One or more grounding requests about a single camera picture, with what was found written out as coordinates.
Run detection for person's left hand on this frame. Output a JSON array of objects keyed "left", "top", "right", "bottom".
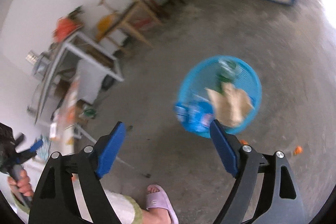
[{"left": 7, "top": 169, "right": 34, "bottom": 198}]

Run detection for blue snack bag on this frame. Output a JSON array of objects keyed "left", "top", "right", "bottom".
[{"left": 174, "top": 101, "right": 214, "bottom": 132}]

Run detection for blue plastic basket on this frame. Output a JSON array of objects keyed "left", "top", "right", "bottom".
[{"left": 179, "top": 55, "right": 262, "bottom": 138}]

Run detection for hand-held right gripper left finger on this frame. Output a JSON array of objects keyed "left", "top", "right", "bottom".
[{"left": 28, "top": 122, "right": 126, "bottom": 224}]

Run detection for green plastic bottle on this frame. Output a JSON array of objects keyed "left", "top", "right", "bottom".
[{"left": 215, "top": 56, "right": 242, "bottom": 93}]

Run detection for white fleece pants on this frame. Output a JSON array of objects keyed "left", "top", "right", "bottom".
[{"left": 104, "top": 189, "right": 143, "bottom": 224}]

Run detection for white side table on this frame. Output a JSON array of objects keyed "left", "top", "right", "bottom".
[{"left": 34, "top": 31, "right": 124, "bottom": 125}]

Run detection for beige cloth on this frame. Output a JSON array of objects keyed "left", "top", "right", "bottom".
[{"left": 205, "top": 82, "right": 255, "bottom": 128}]

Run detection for person's foot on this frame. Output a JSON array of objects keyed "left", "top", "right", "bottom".
[{"left": 142, "top": 185, "right": 174, "bottom": 224}]

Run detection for yellow bag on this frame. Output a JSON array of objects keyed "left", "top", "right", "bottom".
[{"left": 96, "top": 14, "right": 118, "bottom": 39}]

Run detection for orange plastic bag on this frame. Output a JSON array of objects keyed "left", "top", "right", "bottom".
[{"left": 52, "top": 17, "right": 82, "bottom": 41}]

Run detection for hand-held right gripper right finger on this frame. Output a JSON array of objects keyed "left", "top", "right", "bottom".
[{"left": 209, "top": 120, "right": 306, "bottom": 224}]

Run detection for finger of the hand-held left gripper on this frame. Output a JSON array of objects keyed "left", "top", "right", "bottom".
[
  {"left": 14, "top": 134, "right": 26, "bottom": 147},
  {"left": 14, "top": 139, "right": 44, "bottom": 164}
]

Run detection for pink slipper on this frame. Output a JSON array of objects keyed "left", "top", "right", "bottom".
[{"left": 146, "top": 184, "right": 179, "bottom": 224}]

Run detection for white pillow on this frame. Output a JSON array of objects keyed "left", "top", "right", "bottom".
[{"left": 76, "top": 59, "right": 116, "bottom": 105}]

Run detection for steel rice cooker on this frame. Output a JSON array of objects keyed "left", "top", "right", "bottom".
[{"left": 25, "top": 49, "right": 50, "bottom": 77}]

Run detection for wooden chair with dark seat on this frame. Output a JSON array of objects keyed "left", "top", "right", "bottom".
[{"left": 98, "top": 0, "right": 163, "bottom": 48}]

